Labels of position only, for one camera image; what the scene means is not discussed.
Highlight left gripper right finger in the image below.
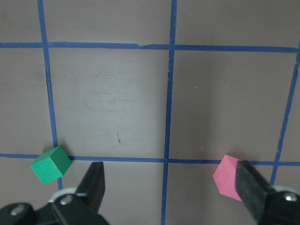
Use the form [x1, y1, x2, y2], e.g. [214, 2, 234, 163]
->
[235, 160, 276, 220]

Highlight pink cube near centre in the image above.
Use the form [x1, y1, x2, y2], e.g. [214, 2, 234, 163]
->
[213, 155, 242, 202]

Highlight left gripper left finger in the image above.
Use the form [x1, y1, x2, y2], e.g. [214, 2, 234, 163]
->
[75, 162, 105, 213]

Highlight green cube near left arm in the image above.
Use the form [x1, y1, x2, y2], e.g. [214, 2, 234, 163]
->
[30, 146, 72, 184]

